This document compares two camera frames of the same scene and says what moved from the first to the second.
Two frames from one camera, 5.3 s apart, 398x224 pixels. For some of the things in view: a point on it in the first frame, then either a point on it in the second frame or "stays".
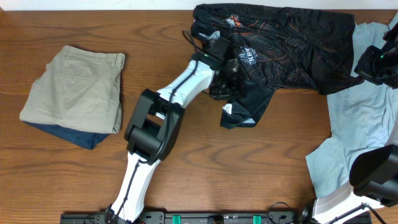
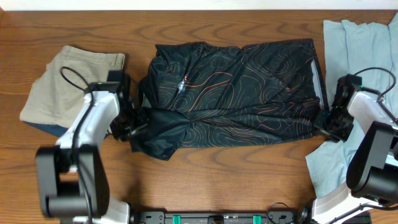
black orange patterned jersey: (257, 49) → (200, 94)
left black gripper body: (229, 88) → (132, 122)
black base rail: (111, 217) stays
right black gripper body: (378, 68) → (337, 125)
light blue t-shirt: (361, 119) stays
